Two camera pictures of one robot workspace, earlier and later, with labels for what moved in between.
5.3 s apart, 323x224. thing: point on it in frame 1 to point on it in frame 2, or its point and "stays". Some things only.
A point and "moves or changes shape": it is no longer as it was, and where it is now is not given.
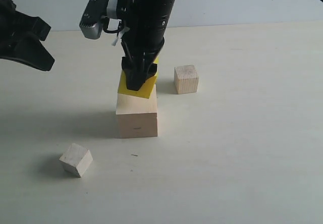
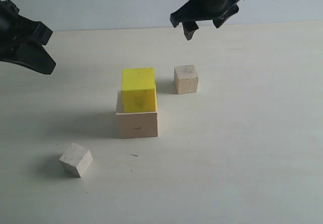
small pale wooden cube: x=76 y=159 stays
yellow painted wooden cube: x=146 y=89 moves or changes shape
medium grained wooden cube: x=186 y=79 stays
